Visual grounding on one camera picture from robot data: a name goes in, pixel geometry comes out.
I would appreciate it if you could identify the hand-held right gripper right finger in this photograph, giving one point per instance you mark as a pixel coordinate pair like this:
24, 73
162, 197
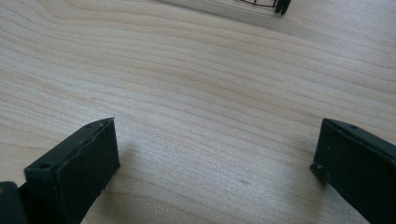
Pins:
358, 168

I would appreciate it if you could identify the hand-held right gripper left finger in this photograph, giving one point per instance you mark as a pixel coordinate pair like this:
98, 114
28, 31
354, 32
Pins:
74, 171

